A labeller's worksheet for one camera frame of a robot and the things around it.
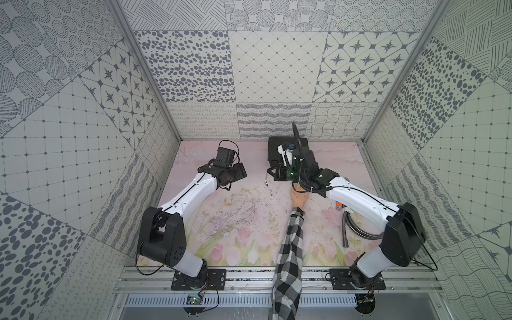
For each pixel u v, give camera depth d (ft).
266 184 2.75
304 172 2.02
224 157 2.24
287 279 2.26
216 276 2.44
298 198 3.04
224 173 2.09
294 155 2.08
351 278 2.20
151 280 2.45
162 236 1.42
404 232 1.40
